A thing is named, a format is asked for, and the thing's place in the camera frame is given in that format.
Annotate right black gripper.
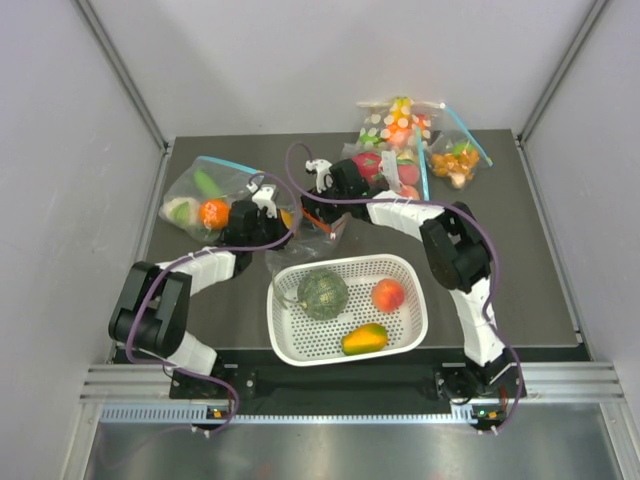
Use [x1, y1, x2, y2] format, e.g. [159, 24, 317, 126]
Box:
[300, 179, 350, 233]

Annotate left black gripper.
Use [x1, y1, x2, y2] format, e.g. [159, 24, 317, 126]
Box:
[247, 207, 293, 251]

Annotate fake brown pear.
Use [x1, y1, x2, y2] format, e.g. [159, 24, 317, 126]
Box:
[279, 209, 294, 229]

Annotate red zip clear bag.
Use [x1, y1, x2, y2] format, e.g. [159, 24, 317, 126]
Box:
[264, 195, 347, 276]

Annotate fake netted green melon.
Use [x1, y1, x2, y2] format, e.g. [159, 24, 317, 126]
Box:
[275, 269, 349, 321]

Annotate fake peach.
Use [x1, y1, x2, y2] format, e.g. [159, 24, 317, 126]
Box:
[371, 278, 405, 313]
[397, 164, 421, 200]

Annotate fake yellow green mango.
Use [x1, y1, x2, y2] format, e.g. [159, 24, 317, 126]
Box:
[341, 323, 388, 356]

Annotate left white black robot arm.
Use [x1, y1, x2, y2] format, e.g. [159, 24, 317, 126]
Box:
[108, 200, 290, 397]

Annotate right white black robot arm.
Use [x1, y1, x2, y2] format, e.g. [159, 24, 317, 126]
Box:
[301, 159, 512, 396]

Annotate fake red strawberry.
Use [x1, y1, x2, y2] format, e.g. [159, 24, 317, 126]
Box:
[352, 152, 384, 184]

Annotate fake orange tangerine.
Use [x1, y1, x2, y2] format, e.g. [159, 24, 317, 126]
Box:
[199, 199, 231, 230]

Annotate blue zip bag with strawberry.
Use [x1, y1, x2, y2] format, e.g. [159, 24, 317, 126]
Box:
[341, 139, 430, 200]

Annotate blue zip bag left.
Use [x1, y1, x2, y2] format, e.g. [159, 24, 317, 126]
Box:
[159, 156, 258, 244]

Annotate fake peach in blue bag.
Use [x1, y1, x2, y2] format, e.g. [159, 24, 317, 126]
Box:
[397, 164, 421, 200]

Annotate fake green pepper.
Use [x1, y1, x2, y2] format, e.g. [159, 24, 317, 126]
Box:
[193, 168, 223, 198]

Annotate fake pale green cabbage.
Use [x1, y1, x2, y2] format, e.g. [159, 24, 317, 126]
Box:
[160, 197, 200, 228]

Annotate polka dot clear bag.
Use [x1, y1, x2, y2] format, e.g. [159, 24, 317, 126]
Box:
[356, 96, 446, 152]

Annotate blue zip bag orange pieces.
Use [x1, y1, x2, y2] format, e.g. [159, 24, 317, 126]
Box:
[427, 103, 493, 190]

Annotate white perforated plastic basket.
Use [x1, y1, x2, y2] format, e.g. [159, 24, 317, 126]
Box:
[267, 254, 428, 367]

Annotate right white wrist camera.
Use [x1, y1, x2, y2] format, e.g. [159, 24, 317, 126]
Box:
[305, 159, 333, 193]

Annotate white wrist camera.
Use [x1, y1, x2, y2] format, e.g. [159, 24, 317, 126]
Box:
[247, 182, 278, 219]
[305, 159, 333, 193]

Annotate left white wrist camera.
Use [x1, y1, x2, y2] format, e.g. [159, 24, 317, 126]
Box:
[247, 182, 278, 219]

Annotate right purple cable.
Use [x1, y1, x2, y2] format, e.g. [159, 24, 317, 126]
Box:
[284, 142, 524, 436]

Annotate purple cable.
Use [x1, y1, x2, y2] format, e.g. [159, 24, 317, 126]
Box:
[124, 171, 303, 436]
[284, 142, 524, 436]

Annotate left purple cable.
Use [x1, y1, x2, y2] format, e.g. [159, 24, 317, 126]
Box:
[124, 171, 303, 436]

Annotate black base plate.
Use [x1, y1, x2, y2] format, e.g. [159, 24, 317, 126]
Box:
[168, 348, 531, 404]

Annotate aluminium rail with cable duct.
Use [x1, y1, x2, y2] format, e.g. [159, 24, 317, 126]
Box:
[79, 363, 626, 425]

